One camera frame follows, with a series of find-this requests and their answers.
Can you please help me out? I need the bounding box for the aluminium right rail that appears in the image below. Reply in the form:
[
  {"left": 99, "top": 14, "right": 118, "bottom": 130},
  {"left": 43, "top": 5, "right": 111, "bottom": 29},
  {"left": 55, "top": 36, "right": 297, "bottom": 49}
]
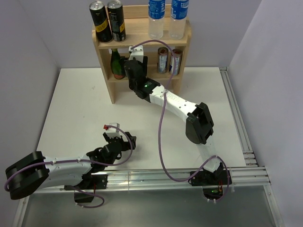
[{"left": 219, "top": 67, "right": 258, "bottom": 167}]

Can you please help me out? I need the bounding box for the silver red-tab can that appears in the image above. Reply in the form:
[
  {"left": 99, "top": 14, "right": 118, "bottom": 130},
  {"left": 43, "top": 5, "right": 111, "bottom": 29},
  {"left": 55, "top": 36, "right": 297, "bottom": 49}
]
[{"left": 157, "top": 47, "right": 169, "bottom": 74}]

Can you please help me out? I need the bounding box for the wooden three-tier shelf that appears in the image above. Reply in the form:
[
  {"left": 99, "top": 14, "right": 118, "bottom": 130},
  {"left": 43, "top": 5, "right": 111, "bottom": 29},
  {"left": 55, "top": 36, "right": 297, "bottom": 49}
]
[{"left": 91, "top": 4, "right": 192, "bottom": 105}]

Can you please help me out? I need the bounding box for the left black yellow can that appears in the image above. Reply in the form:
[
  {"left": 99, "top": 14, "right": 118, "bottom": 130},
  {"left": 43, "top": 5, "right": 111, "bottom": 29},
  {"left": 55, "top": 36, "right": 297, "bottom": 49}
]
[{"left": 89, "top": 0, "right": 112, "bottom": 43}]

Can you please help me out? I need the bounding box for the green glass bottle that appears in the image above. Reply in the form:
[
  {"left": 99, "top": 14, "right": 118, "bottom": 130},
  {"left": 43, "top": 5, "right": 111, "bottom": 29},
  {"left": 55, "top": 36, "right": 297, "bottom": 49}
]
[{"left": 110, "top": 49, "right": 125, "bottom": 80}]

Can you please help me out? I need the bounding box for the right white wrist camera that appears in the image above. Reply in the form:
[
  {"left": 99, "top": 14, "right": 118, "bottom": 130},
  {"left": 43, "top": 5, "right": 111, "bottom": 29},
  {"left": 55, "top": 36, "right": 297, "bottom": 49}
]
[{"left": 128, "top": 45, "right": 144, "bottom": 63}]

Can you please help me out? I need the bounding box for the silver blue energy can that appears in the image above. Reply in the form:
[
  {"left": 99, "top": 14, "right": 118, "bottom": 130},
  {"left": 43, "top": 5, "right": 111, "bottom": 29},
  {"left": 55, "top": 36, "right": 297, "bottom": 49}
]
[{"left": 169, "top": 48, "right": 183, "bottom": 76}]

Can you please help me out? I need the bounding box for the aluminium rail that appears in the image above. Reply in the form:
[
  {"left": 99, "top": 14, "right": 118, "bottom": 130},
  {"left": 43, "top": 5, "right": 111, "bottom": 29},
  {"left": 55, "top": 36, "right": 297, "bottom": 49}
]
[
  {"left": 22, "top": 165, "right": 270, "bottom": 193},
  {"left": 219, "top": 67, "right": 258, "bottom": 167}
]

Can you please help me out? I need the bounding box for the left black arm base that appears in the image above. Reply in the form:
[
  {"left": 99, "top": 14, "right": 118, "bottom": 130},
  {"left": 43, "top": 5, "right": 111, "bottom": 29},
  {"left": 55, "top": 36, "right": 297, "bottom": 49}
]
[{"left": 64, "top": 173, "right": 108, "bottom": 209}]

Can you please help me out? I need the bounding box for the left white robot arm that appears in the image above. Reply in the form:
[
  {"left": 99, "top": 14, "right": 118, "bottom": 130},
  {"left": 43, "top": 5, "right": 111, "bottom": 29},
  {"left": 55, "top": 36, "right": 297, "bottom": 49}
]
[{"left": 4, "top": 132, "right": 136, "bottom": 200}]

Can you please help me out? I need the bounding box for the black yellow can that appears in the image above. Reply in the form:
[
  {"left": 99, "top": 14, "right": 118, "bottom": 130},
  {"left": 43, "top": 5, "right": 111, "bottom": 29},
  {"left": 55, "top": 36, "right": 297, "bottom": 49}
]
[
  {"left": 107, "top": 0, "right": 126, "bottom": 42},
  {"left": 89, "top": 0, "right": 112, "bottom": 43}
]

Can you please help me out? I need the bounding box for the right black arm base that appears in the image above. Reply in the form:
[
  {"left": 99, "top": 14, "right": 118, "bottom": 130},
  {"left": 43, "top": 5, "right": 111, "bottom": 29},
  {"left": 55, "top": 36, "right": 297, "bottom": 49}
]
[{"left": 187, "top": 169, "right": 232, "bottom": 200}]

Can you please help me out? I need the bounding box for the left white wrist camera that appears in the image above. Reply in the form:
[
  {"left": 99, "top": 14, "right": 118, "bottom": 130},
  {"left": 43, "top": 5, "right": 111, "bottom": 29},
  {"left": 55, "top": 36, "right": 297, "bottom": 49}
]
[{"left": 104, "top": 123, "right": 120, "bottom": 138}]

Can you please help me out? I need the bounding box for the right black yellow can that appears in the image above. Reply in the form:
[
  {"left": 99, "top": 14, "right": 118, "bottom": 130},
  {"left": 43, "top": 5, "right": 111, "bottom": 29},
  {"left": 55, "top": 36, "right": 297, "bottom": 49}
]
[{"left": 107, "top": 0, "right": 126, "bottom": 42}]

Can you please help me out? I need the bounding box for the clear water bottle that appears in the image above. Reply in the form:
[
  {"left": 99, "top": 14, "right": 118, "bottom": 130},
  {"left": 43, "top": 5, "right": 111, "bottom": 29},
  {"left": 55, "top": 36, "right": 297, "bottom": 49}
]
[
  {"left": 148, "top": 0, "right": 165, "bottom": 39},
  {"left": 169, "top": 0, "right": 189, "bottom": 40}
]

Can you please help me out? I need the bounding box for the aluminium front rail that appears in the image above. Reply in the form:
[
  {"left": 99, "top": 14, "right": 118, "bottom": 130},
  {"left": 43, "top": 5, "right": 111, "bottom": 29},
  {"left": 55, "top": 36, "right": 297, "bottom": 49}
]
[{"left": 22, "top": 165, "right": 270, "bottom": 193}]

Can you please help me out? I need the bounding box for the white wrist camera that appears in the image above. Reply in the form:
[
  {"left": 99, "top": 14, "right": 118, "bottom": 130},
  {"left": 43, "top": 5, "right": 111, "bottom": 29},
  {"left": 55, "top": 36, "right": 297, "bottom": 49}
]
[
  {"left": 128, "top": 45, "right": 144, "bottom": 63},
  {"left": 104, "top": 123, "right": 120, "bottom": 138}
]

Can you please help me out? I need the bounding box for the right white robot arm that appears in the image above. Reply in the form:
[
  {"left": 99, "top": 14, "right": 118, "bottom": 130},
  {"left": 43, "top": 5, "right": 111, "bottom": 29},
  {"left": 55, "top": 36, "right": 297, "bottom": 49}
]
[{"left": 123, "top": 57, "right": 224, "bottom": 184}]

